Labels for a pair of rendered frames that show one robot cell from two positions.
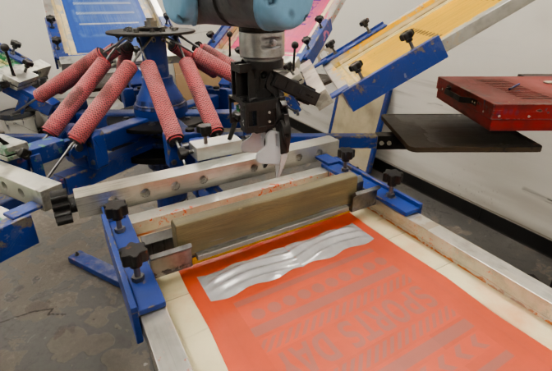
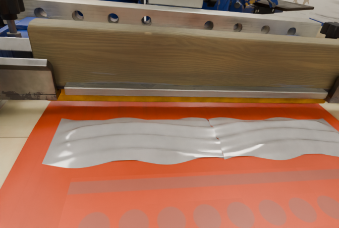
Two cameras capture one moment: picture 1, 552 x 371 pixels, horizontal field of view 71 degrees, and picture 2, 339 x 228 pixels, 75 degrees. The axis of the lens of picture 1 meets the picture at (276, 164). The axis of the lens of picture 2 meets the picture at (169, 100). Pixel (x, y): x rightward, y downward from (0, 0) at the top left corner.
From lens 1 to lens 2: 49 cm
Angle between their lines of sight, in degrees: 18
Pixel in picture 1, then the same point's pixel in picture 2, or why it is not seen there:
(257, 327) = not seen: outside the picture
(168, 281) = (22, 112)
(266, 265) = (165, 136)
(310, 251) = (246, 138)
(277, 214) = (210, 66)
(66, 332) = not seen: hidden behind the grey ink
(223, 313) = (37, 197)
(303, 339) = not seen: outside the picture
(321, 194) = (292, 58)
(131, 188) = (61, 4)
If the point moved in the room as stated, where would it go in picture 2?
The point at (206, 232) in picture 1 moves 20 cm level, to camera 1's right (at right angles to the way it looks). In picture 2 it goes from (85, 55) to (274, 107)
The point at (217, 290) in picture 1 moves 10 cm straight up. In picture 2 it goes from (63, 149) to (43, 52)
